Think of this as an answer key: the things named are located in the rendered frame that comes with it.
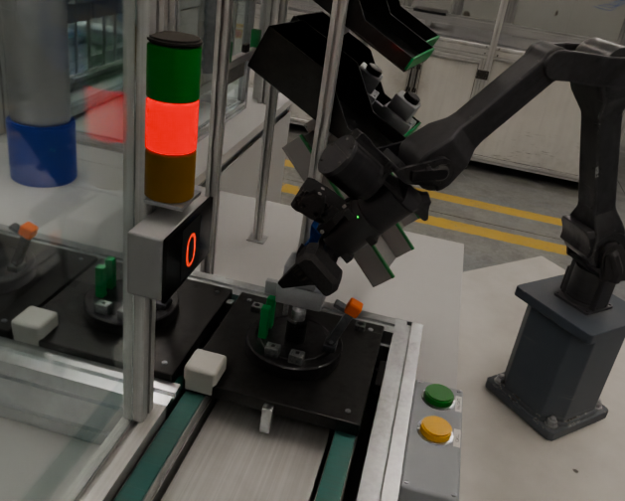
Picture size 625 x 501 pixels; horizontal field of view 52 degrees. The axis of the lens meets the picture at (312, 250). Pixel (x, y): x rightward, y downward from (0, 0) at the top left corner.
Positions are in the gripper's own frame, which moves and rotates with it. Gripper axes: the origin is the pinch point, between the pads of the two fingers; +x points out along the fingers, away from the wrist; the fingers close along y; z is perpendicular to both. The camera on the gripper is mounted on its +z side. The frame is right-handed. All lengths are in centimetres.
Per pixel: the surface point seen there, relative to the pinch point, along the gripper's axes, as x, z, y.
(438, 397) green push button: -3.5, -25.7, 3.1
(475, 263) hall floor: 50, -114, -244
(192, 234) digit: -2.4, 13.9, 18.6
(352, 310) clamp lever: -1.5, -9.1, 1.2
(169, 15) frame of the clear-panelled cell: 26, 52, -87
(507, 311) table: -5, -45, -45
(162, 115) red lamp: -10.6, 24.2, 21.2
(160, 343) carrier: 22.1, 4.1, 6.0
